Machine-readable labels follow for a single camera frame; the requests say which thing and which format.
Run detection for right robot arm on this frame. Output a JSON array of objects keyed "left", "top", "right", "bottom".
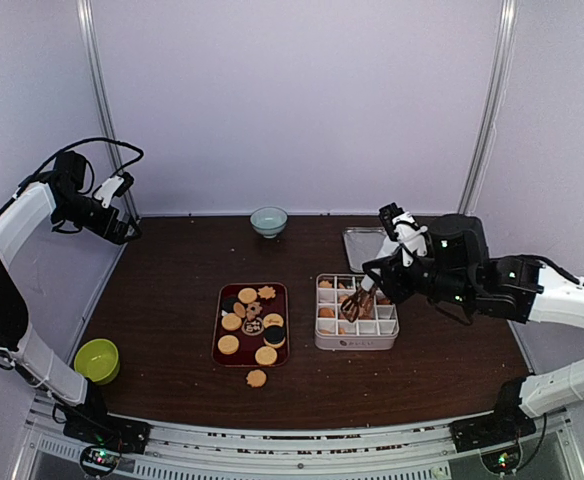
[{"left": 358, "top": 204, "right": 584, "bottom": 442}]

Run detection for red cookie tray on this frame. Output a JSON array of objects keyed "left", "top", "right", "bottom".
[{"left": 211, "top": 282, "right": 290, "bottom": 368}]

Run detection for white divided cookie tin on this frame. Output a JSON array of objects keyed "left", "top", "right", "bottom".
[{"left": 314, "top": 274, "right": 400, "bottom": 351}]

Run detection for left aluminium frame post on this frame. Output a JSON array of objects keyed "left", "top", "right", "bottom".
[{"left": 76, "top": 0, "right": 140, "bottom": 220}]

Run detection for green plastic bowl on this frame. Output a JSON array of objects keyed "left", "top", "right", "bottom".
[{"left": 73, "top": 338, "right": 121, "bottom": 386}]

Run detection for aluminium frame post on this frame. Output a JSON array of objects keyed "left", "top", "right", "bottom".
[
  {"left": 76, "top": 0, "right": 140, "bottom": 220},
  {"left": 457, "top": 0, "right": 519, "bottom": 215}
]

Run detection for aluminium front rail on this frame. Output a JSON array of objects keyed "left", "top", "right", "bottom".
[{"left": 21, "top": 394, "right": 573, "bottom": 480}]

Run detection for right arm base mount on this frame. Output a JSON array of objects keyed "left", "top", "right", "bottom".
[{"left": 449, "top": 407, "right": 536, "bottom": 453}]

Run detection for black sandwich cookie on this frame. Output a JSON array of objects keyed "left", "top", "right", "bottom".
[
  {"left": 221, "top": 297, "right": 238, "bottom": 313},
  {"left": 263, "top": 325, "right": 287, "bottom": 349}
]

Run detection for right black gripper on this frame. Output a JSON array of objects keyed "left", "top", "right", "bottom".
[{"left": 363, "top": 247, "right": 475, "bottom": 309}]

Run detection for flower shaped tan cookie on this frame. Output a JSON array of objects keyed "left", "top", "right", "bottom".
[{"left": 257, "top": 285, "right": 277, "bottom": 300}]

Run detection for round tan biscuit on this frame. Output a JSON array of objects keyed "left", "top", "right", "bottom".
[{"left": 254, "top": 346, "right": 278, "bottom": 366}]

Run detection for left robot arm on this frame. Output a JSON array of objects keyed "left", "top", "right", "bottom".
[{"left": 0, "top": 150, "right": 141, "bottom": 406}]

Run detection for pale blue ceramic bowl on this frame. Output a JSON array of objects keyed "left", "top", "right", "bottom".
[{"left": 250, "top": 207, "right": 288, "bottom": 239}]

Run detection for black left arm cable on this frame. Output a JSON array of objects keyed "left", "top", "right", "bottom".
[{"left": 16, "top": 137, "right": 145, "bottom": 196}]

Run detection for right aluminium frame post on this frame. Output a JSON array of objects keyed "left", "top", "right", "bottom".
[{"left": 457, "top": 0, "right": 519, "bottom": 215}]

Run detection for metal food tongs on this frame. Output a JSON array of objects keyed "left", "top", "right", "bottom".
[{"left": 338, "top": 234, "right": 398, "bottom": 324}]

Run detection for black sandwich cookie upper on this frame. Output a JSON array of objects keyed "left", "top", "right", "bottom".
[{"left": 221, "top": 297, "right": 238, "bottom": 313}]

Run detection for scalloped cookie on table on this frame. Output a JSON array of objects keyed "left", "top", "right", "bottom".
[{"left": 246, "top": 369, "right": 268, "bottom": 388}]

